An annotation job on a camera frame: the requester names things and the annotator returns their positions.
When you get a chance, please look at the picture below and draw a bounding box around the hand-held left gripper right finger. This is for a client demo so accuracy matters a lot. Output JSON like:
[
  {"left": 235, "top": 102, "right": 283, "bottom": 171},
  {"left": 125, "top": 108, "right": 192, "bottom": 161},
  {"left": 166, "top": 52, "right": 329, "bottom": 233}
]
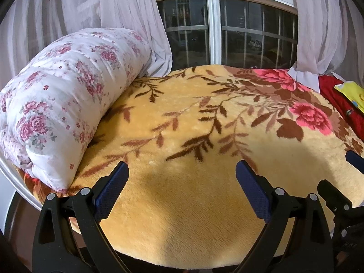
[{"left": 235, "top": 160, "right": 333, "bottom": 273}]

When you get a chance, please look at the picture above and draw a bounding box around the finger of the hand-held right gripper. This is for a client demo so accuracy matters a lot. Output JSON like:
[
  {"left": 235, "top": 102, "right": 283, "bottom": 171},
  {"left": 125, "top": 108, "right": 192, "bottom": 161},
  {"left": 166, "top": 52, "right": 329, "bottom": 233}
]
[
  {"left": 317, "top": 180, "right": 354, "bottom": 214},
  {"left": 345, "top": 150, "right": 364, "bottom": 174}
]

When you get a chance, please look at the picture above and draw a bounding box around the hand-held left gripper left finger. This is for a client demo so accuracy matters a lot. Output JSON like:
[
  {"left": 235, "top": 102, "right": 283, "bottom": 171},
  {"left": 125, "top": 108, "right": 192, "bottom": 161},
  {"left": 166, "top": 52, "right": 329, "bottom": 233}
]
[{"left": 32, "top": 161, "right": 130, "bottom": 273}]

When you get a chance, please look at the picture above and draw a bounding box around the red cloth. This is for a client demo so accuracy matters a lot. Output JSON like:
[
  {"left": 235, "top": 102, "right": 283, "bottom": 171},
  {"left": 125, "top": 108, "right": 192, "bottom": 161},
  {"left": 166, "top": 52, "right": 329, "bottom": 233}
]
[{"left": 318, "top": 74, "right": 364, "bottom": 146}]

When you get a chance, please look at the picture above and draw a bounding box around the yellow packet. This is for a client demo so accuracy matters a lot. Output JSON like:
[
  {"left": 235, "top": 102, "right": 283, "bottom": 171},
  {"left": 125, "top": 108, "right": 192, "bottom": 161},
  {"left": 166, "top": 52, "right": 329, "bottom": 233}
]
[{"left": 334, "top": 81, "right": 364, "bottom": 110}]

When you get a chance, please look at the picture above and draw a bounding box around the yellow floral blanket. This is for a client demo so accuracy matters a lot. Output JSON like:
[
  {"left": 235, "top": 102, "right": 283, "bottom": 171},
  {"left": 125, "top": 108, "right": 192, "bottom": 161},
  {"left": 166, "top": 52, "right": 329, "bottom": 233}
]
[{"left": 17, "top": 65, "right": 364, "bottom": 262}]

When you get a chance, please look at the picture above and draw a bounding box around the floral white quilt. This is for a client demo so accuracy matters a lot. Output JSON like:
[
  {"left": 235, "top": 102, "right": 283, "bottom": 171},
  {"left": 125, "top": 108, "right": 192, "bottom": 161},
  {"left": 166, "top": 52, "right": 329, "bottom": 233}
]
[{"left": 0, "top": 28, "right": 152, "bottom": 192}]

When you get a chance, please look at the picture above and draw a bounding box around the sheer white curtain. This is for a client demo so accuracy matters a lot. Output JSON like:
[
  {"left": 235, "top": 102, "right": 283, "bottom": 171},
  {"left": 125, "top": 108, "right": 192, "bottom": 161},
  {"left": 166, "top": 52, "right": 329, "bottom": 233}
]
[
  {"left": 0, "top": 0, "right": 174, "bottom": 97},
  {"left": 287, "top": 0, "right": 364, "bottom": 85}
]

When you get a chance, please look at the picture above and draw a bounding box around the white framed window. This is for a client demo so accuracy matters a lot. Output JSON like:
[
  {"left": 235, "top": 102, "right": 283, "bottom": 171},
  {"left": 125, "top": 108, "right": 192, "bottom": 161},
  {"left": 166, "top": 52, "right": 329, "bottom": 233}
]
[{"left": 151, "top": 0, "right": 299, "bottom": 71}]

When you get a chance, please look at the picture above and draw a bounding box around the white bed frame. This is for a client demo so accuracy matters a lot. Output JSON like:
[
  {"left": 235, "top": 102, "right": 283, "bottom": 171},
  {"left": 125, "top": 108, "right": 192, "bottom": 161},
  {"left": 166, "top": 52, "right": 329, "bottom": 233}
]
[{"left": 0, "top": 159, "right": 80, "bottom": 234}]

